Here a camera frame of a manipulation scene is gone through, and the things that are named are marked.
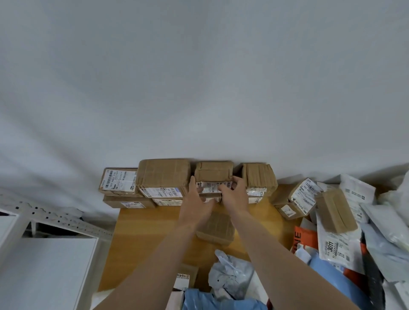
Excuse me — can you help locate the person's right hand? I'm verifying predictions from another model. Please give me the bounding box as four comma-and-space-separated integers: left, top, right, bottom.
218, 176, 250, 214

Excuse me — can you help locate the person's left hand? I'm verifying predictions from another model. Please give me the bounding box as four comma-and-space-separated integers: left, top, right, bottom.
178, 176, 215, 226

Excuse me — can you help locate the tall brown box double label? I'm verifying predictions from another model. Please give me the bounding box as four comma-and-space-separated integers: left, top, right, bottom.
152, 197, 184, 207

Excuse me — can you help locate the stack of cardboard boxes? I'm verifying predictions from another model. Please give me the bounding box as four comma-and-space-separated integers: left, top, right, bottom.
174, 163, 358, 291

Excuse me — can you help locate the brown box large label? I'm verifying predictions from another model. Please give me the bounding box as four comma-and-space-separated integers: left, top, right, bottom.
99, 168, 138, 196

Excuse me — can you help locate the INS BAHA cardboard box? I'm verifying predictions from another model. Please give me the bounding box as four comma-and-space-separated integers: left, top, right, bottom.
103, 193, 157, 209

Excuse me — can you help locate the cream mailer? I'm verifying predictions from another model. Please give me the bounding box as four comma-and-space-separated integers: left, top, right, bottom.
166, 289, 185, 310

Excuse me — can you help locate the blue plastic mailer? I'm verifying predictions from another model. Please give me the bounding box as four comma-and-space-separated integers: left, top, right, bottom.
182, 289, 268, 310

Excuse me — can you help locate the pile of white mailers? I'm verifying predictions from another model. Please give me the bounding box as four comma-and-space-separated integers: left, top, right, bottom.
207, 174, 409, 310

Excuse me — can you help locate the smooth light blue mailer package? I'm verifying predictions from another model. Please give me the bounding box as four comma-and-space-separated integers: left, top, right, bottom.
308, 252, 368, 310

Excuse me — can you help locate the black bubble mailer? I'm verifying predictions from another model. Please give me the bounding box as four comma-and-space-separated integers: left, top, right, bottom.
361, 233, 384, 310

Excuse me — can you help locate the person's left forearm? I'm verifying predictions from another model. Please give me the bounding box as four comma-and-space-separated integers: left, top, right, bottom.
104, 220, 197, 310

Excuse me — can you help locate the person's right forearm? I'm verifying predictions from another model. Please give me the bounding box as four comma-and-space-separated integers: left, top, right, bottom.
228, 210, 360, 310

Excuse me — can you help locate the wooden table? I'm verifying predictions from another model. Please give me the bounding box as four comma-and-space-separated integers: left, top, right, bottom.
97, 184, 307, 293

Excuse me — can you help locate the white metal shelf rack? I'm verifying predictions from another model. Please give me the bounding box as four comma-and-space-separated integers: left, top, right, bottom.
0, 188, 114, 310

